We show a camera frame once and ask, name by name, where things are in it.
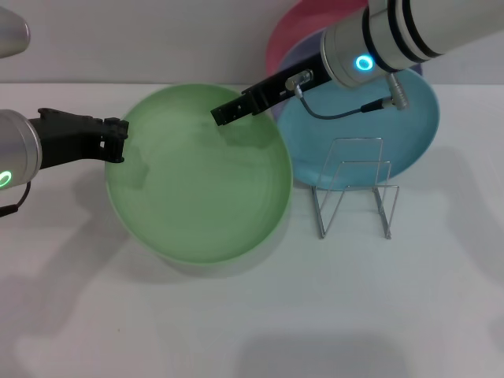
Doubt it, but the blue round plate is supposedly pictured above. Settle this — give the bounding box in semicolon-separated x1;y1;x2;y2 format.
275;67;441;192

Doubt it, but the grey right arm cable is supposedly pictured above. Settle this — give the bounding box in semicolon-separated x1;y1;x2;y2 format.
283;68;411;120

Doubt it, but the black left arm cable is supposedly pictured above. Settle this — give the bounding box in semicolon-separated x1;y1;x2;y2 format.
0;180;33;218

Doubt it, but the pink round plate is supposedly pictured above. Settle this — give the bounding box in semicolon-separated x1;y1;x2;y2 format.
265;0;372;84

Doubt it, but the purple round plate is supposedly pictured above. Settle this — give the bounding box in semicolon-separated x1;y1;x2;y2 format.
270;29;424;119

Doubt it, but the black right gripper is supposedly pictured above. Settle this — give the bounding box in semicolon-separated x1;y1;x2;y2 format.
210;54;334;127

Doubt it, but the metal wire plate rack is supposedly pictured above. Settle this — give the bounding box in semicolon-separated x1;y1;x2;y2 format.
310;136;401;241

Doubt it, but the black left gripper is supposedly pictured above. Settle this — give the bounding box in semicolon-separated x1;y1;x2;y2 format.
29;108;131;170

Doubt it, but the green round plate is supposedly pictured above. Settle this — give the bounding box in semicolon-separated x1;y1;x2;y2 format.
104;83;295;269

